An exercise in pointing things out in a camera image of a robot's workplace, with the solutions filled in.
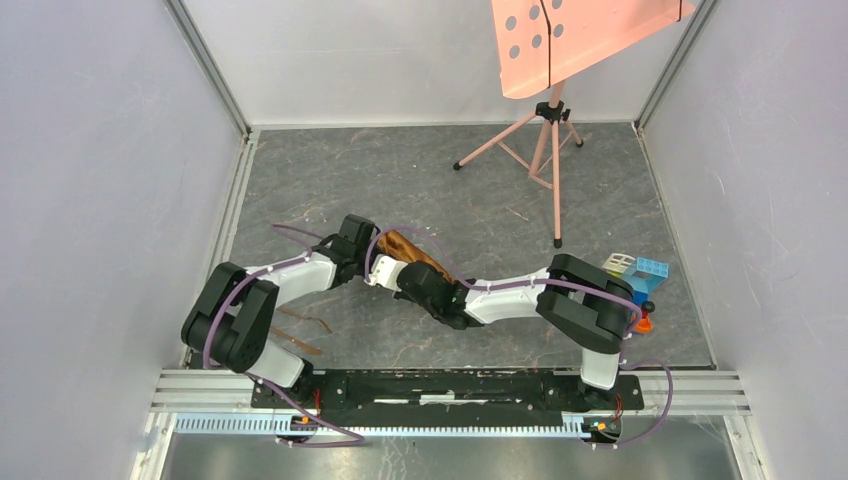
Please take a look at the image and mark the orange cloth napkin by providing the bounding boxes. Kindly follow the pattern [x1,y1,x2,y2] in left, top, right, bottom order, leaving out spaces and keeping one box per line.
[377,231,455,282]

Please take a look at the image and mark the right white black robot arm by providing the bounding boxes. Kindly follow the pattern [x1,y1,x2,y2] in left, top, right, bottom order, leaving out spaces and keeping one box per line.
[378,254,639,408]

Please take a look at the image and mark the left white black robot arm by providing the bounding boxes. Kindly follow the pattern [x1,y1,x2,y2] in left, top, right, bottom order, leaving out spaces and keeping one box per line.
[180,214,379,408]

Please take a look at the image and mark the blue toy brick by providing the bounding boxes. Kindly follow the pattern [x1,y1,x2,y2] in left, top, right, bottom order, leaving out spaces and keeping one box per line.
[622,257,670,306]

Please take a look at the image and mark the orange toy block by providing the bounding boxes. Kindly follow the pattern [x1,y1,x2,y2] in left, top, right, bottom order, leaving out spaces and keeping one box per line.
[632,317,654,334]

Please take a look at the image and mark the red black toy figure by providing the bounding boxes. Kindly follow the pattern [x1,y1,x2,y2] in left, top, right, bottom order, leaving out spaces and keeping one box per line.
[641,300,656,319]

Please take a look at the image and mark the pink music stand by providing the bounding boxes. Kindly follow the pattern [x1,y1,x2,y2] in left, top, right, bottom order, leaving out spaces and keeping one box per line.
[453,0,695,248]

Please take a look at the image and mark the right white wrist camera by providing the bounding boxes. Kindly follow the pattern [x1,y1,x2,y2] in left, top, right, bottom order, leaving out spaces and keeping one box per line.
[365,254,408,292]

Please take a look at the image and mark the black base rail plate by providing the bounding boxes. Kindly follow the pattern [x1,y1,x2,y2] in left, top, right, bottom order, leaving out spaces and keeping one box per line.
[287,368,645,427]

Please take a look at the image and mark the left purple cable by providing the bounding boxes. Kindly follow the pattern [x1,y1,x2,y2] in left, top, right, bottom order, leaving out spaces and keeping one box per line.
[201,223,367,449]

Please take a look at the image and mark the white toy window frame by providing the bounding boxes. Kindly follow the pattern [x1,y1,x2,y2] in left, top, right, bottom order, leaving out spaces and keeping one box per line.
[602,253,636,275]

